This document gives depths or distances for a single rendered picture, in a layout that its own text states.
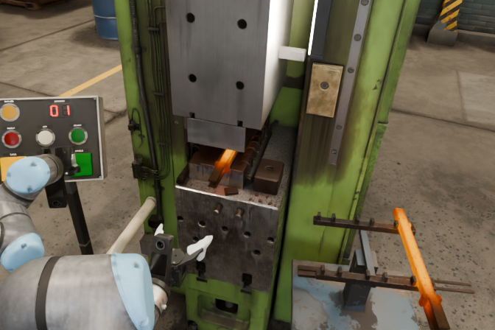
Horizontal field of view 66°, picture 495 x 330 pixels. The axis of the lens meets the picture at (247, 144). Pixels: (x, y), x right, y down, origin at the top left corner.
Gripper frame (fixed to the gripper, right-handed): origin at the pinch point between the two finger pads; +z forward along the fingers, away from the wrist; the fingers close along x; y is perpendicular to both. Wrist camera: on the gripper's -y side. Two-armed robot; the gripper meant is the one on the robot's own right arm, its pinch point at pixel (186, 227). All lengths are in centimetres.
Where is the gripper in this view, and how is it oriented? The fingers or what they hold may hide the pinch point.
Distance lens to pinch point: 109.5
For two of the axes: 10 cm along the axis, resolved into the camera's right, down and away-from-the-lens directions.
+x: 9.6, 1.8, -2.0
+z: 2.6, -5.1, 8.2
